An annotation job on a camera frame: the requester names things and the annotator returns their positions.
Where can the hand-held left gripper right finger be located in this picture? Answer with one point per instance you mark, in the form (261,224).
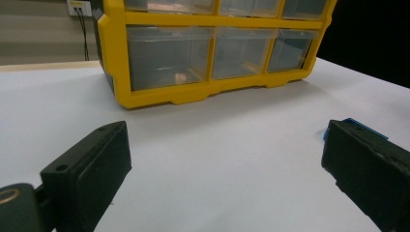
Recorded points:
(370,170)

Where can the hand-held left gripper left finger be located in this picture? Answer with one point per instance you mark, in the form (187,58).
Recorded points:
(93,167)

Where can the small blue box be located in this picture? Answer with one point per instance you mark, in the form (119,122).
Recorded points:
(362,126)

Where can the yellow black drawer cabinet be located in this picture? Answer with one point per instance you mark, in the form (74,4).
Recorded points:
(167,93)

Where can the transparent plastic drawer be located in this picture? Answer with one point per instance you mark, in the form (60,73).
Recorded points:
(240,54)

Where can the white wall socket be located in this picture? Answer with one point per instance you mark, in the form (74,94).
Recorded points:
(79,5)

